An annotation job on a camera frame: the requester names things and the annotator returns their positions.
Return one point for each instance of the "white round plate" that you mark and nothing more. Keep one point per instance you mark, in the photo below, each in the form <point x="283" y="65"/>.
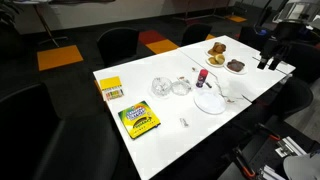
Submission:
<point x="210" y="103"/>

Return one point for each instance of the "yellow marker pack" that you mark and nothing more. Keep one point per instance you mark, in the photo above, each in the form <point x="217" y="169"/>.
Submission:
<point x="111" y="86"/>

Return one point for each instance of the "yellow shell bread roll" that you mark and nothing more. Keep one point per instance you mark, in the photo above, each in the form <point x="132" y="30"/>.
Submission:
<point x="217" y="60"/>

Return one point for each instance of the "small white side table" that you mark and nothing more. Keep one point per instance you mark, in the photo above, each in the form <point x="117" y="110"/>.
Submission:
<point x="46" y="26"/>

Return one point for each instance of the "green yellow Crayola marker box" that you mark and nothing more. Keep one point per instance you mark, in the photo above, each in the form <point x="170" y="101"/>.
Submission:
<point x="140" y="120"/>

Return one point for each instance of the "black perforated mounting board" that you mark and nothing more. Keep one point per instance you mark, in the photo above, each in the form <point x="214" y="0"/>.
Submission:
<point x="263" y="153"/>

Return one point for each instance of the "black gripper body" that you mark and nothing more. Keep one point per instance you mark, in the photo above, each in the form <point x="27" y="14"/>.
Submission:
<point x="275" y="48"/>

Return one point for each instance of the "small clear wrapper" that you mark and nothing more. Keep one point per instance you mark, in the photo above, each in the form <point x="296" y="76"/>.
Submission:
<point x="182" y="78"/>
<point x="184" y="122"/>
<point x="229" y="100"/>
<point x="194" y="69"/>

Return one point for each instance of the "brown crossed bread bun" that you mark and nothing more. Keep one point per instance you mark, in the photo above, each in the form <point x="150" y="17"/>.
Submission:
<point x="220" y="47"/>

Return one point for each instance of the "tall cut glass bowl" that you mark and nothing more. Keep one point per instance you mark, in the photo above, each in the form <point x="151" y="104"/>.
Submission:
<point x="161" y="87"/>

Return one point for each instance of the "low clear glass bowl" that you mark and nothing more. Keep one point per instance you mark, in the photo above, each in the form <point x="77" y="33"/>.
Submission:
<point x="181" y="89"/>

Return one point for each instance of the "black marker pen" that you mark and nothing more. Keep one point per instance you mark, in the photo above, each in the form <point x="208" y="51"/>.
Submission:
<point x="208" y="85"/>

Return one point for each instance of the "chocolate crossed bread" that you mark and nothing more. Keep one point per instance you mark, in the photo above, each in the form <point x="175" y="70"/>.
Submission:
<point x="236" y="65"/>

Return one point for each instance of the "silver aluminium bracket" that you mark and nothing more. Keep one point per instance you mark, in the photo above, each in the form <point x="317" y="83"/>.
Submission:
<point x="290" y="146"/>

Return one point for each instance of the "large black office chair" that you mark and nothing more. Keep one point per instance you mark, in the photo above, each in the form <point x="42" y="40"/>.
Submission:
<point x="66" y="146"/>

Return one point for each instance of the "golden flat bread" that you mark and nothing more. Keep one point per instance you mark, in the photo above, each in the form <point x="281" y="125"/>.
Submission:
<point x="212" y="52"/>

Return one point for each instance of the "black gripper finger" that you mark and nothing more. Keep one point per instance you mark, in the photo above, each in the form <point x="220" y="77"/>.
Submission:
<point x="274" y="64"/>
<point x="262" y="63"/>

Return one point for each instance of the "grey rounded housing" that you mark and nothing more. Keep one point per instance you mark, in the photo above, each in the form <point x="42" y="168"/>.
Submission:
<point x="301" y="166"/>

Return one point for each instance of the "green potted plant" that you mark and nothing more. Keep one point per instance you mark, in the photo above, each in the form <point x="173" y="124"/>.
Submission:
<point x="8" y="13"/>

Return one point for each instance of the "white bread plate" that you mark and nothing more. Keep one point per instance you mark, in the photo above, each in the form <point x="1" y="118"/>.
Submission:
<point x="238" y="72"/>
<point x="206" y="53"/>
<point x="215" y="65"/>

